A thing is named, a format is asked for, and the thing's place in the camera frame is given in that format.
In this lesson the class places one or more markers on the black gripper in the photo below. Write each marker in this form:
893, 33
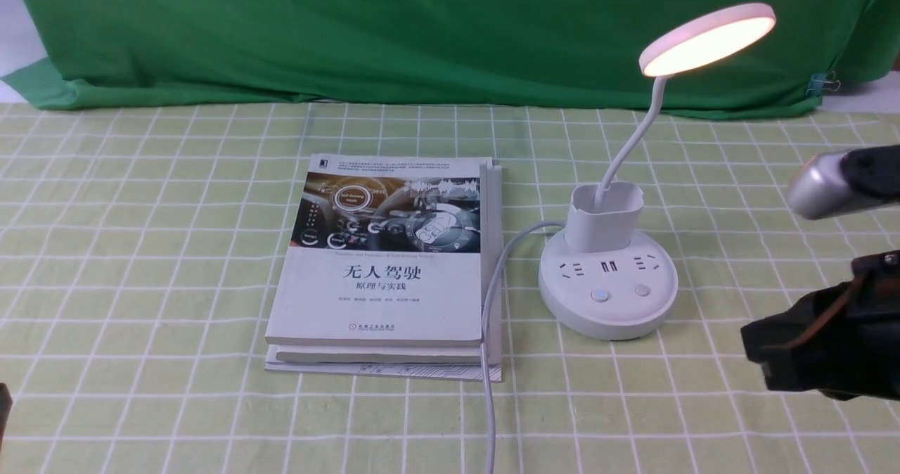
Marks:
841, 341

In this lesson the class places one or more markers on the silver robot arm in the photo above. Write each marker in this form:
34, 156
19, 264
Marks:
834, 184

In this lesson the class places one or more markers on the white desk lamp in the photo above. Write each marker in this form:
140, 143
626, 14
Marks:
600, 275

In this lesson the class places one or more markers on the blue binder clip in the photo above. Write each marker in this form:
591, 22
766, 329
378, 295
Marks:
822, 84

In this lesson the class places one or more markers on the white lower book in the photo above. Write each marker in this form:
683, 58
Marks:
460, 363

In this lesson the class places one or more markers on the green backdrop cloth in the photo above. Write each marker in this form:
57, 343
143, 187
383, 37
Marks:
547, 53

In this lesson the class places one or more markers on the white self-driving textbook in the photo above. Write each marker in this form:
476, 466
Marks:
385, 251

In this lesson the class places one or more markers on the green checked tablecloth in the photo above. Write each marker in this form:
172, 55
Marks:
141, 251

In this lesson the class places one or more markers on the dark object at edge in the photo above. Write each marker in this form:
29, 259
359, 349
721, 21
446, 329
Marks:
6, 404

